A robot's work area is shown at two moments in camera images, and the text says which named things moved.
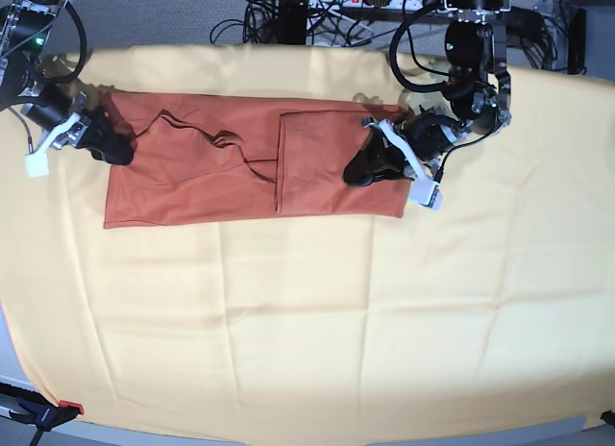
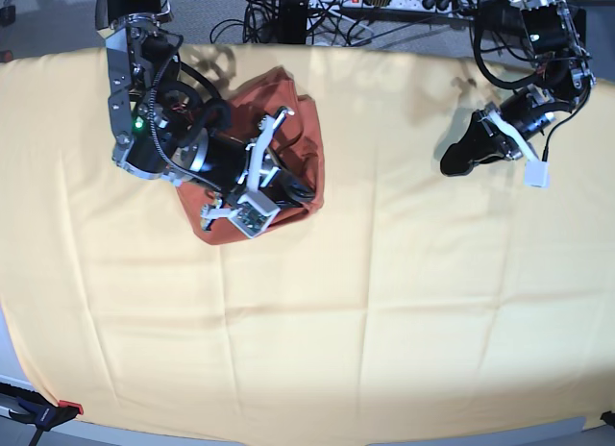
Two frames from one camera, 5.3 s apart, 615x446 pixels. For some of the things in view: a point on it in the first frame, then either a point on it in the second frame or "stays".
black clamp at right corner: [608, 417] stays
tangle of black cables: [334, 20] stays
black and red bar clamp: [36, 410] stays
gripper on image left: [59, 111] -> [230, 162]
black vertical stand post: [293, 12] stays
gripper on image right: [430, 136] -> [528, 110]
